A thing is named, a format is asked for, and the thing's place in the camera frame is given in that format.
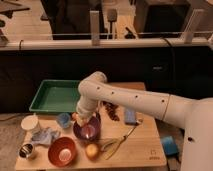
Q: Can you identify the small metal cup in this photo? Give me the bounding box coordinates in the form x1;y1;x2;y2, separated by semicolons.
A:
19;143;36;159

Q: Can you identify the purple bowl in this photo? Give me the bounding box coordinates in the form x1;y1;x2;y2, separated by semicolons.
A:
73;116;101;141

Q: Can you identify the crumpled blue cloth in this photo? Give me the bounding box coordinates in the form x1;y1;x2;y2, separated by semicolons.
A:
30;127;60;146

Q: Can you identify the wooden board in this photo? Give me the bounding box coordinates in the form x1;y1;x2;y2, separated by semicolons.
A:
14;82;168;171

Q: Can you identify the red orange pepper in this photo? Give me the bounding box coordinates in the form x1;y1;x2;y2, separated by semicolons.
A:
71;112;79;121

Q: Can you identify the blue plastic cup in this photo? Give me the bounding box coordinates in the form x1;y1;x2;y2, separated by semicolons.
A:
56;113;71;129

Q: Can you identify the blue sponge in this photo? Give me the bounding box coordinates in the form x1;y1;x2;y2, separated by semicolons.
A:
124;108;136;125

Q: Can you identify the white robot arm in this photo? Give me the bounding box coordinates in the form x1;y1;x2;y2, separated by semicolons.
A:
76;71;213;171

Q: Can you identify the yellow red apple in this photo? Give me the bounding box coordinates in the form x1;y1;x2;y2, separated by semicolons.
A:
85;144;99;160

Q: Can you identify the white paper cup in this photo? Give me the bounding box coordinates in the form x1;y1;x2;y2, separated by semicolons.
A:
21;115;41;134

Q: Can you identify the red bowl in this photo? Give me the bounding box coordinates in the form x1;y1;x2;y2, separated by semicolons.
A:
48;137;77;167

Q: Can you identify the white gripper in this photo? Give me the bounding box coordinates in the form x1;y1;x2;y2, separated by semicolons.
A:
76;107;95;127

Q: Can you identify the green plastic tray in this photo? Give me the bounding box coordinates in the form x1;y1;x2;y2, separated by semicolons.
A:
29;80;80;113

